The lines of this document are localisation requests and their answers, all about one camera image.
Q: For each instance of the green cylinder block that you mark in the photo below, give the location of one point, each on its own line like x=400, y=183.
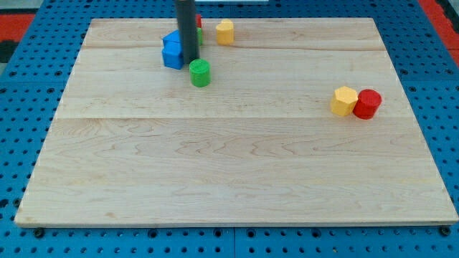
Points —
x=199, y=70

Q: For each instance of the yellow hexagon block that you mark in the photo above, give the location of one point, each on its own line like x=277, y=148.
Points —
x=343, y=101

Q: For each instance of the front blue block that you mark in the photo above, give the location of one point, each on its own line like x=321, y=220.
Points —
x=173, y=55

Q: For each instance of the blue block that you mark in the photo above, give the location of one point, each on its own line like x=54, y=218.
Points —
x=172, y=38
x=173, y=55

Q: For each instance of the light wooden board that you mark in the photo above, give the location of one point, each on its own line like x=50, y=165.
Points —
x=134, y=144

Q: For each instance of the yellow heart block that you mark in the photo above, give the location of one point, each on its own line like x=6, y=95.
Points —
x=225, y=32

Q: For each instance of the green block behind rod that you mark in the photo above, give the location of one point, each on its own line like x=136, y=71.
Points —
x=199, y=36

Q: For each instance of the rear blue block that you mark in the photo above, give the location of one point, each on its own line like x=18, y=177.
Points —
x=172, y=38

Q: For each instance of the red block behind rod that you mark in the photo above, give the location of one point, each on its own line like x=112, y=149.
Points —
x=199, y=20

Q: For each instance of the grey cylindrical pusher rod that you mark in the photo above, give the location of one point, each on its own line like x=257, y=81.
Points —
x=187, y=26

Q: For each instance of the red cylinder block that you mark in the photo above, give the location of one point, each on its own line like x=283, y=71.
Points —
x=368, y=103

